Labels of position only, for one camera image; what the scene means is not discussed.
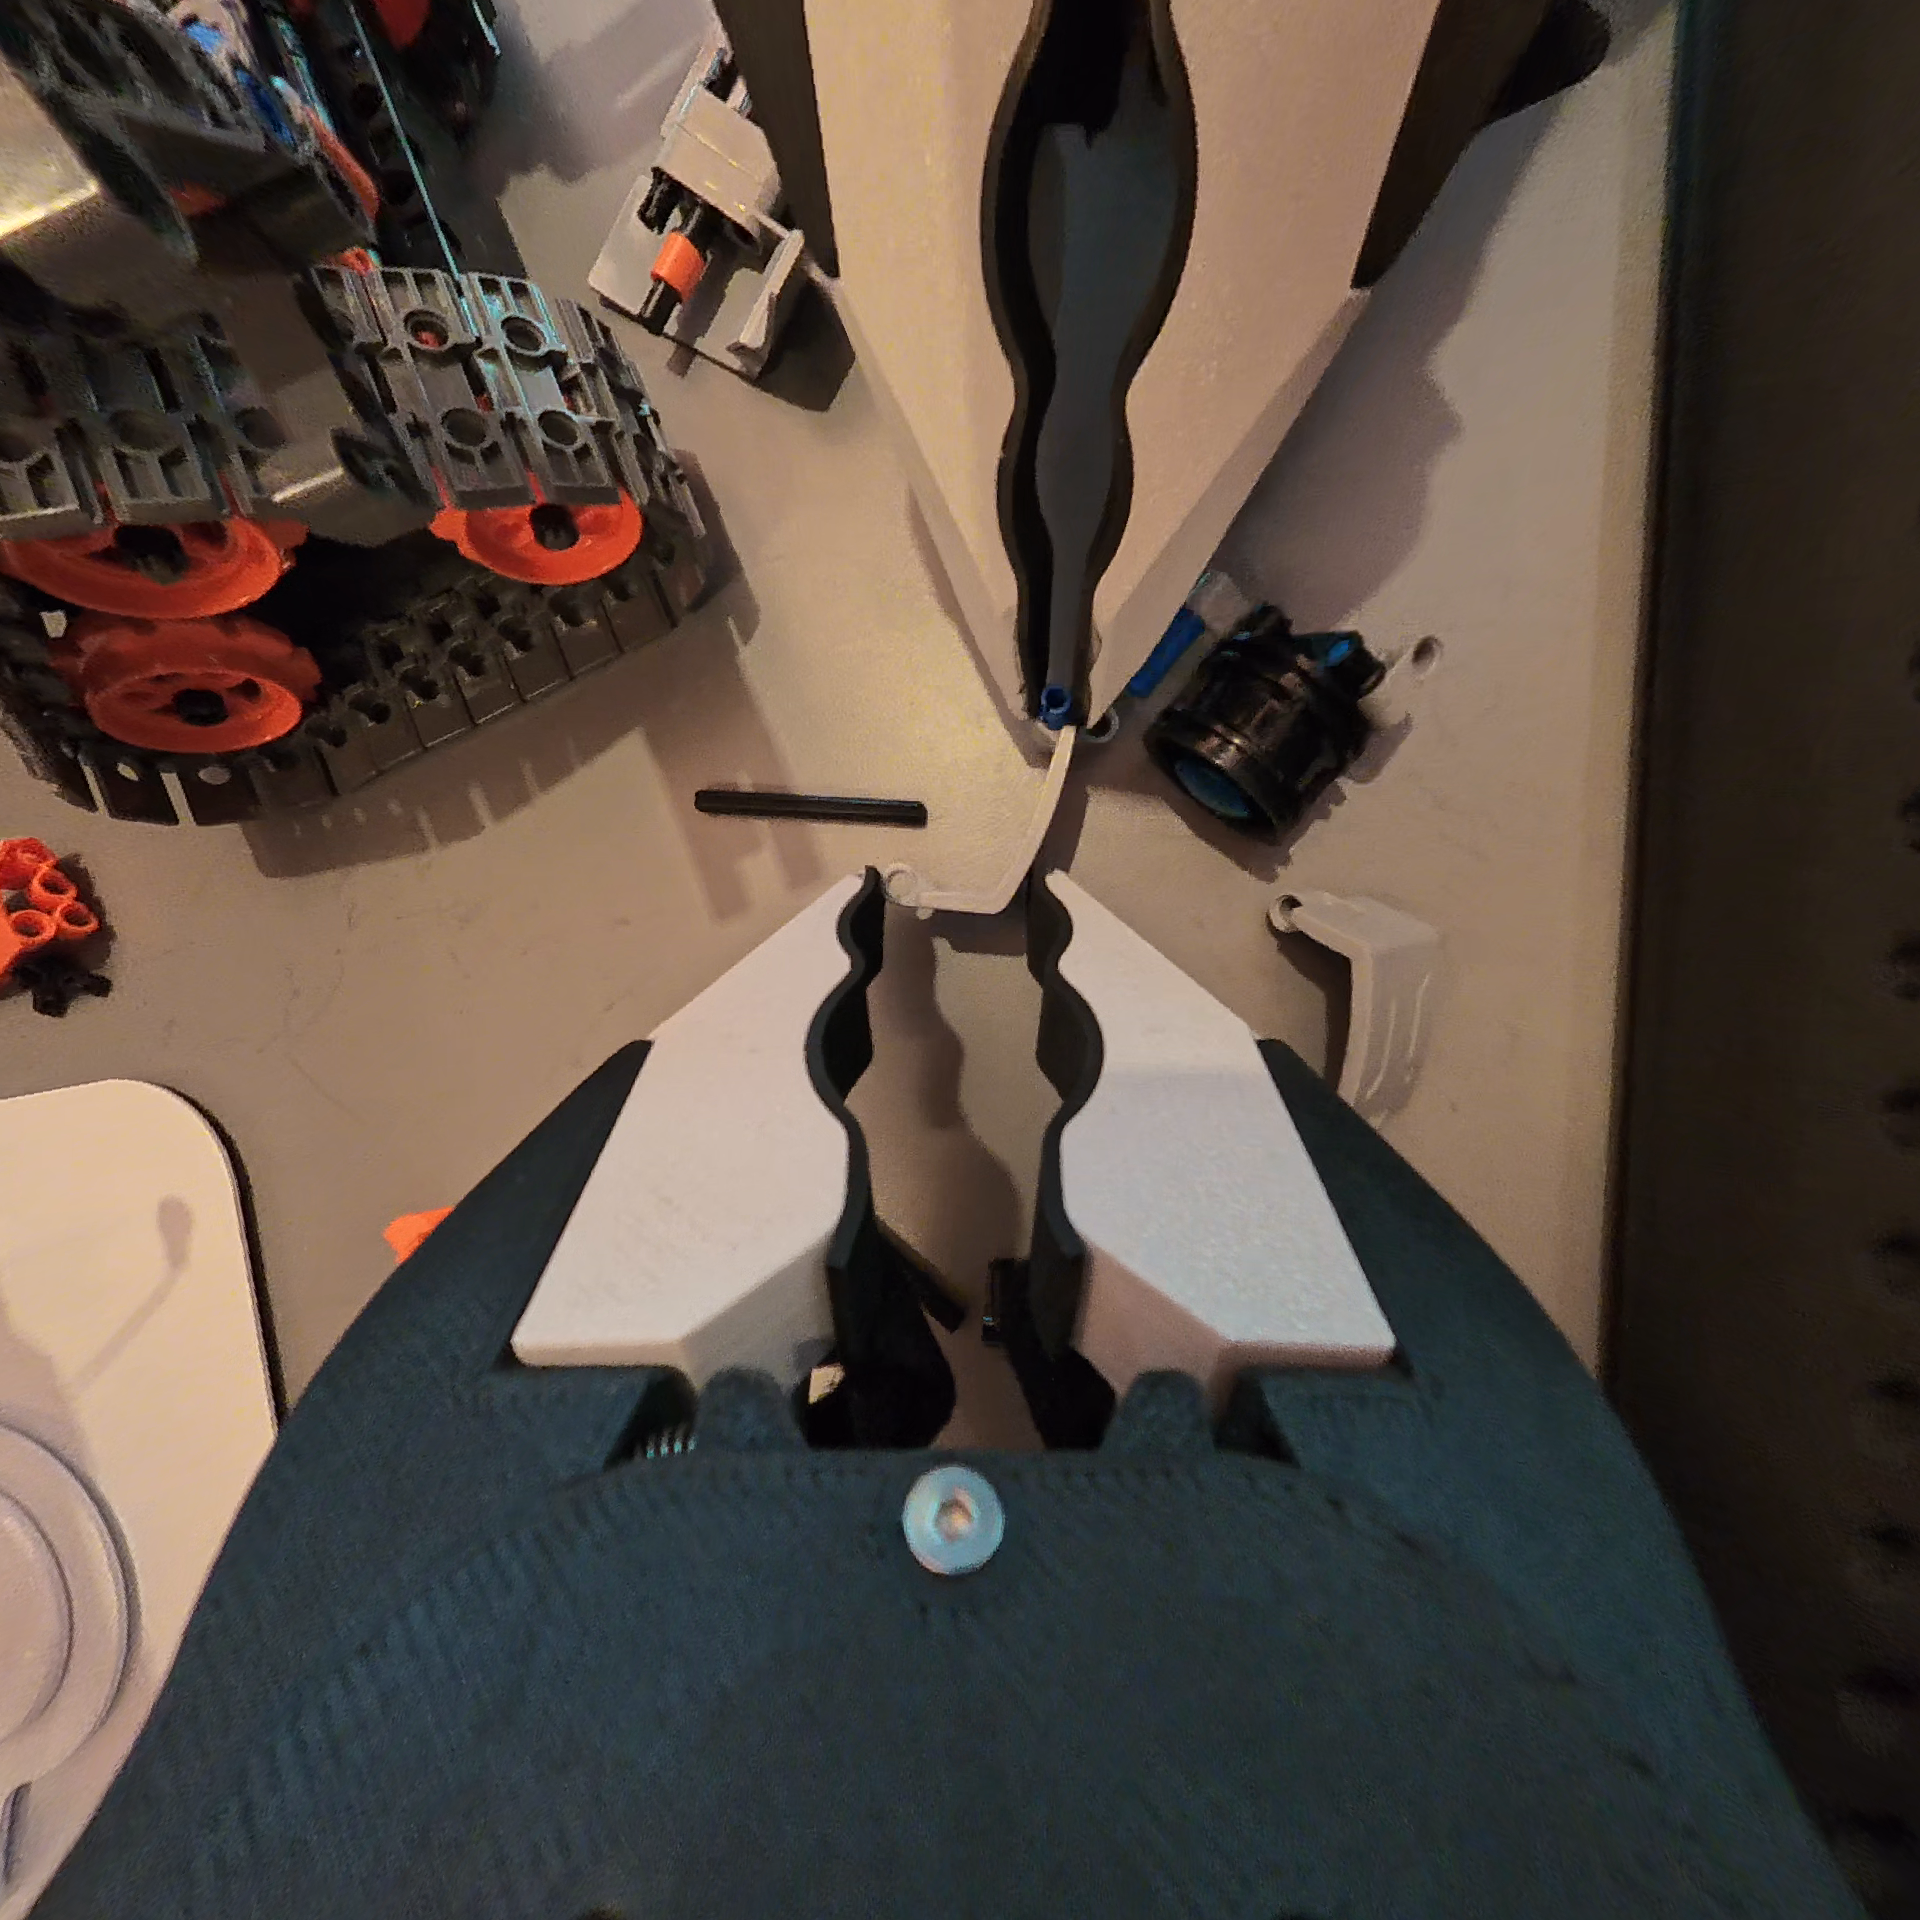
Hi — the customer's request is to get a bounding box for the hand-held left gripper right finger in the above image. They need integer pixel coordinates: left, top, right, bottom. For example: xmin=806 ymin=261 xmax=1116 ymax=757
xmin=1017 ymin=866 xmax=1413 ymax=1453

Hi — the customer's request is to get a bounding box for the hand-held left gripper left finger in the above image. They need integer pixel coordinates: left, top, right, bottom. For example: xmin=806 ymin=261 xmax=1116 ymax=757
xmin=508 ymin=866 xmax=962 ymax=1453

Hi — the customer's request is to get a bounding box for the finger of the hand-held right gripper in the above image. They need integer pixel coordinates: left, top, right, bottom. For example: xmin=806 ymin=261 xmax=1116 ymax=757
xmin=802 ymin=0 xmax=1056 ymax=751
xmin=1079 ymin=0 xmax=1436 ymax=743

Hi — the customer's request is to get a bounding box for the grey grooved curved panel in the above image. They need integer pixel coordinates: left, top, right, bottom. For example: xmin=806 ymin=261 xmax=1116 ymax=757
xmin=1267 ymin=887 xmax=1442 ymax=1118

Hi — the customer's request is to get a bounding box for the long black axle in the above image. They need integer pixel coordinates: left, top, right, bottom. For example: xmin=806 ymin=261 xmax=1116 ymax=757
xmin=695 ymin=786 xmax=927 ymax=827

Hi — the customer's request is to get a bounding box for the white book stand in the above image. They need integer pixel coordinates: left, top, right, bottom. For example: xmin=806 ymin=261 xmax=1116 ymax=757
xmin=0 ymin=1079 xmax=279 ymax=1877

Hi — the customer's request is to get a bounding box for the grey orange tracked toy robot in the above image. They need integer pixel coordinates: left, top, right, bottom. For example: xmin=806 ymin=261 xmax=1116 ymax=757
xmin=0 ymin=0 xmax=738 ymax=827

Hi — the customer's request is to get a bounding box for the small orange fin piece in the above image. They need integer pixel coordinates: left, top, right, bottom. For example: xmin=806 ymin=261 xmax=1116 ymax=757
xmin=0 ymin=837 xmax=113 ymax=1014

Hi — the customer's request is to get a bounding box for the grey bracket with orange bush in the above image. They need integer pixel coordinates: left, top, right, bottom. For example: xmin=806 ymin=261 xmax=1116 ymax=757
xmin=588 ymin=52 xmax=812 ymax=376

